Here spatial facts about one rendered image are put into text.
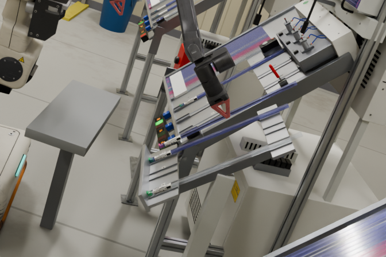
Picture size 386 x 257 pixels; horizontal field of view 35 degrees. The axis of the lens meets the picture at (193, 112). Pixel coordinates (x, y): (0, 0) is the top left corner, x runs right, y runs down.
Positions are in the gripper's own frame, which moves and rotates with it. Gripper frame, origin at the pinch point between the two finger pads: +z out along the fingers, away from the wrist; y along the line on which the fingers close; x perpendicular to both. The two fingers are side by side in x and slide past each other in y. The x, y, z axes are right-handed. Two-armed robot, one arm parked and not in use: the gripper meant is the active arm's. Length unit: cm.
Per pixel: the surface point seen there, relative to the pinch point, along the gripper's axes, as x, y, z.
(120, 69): 74, 284, 46
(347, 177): -33, 52, 76
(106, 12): 77, 381, 17
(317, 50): -39.3, 24.1, 3.0
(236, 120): -1.4, 18.7, 11.7
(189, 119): 16.2, 36.6, 10.4
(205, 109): 8.5, 37.2, 10.1
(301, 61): -32.1, 22.7, 3.4
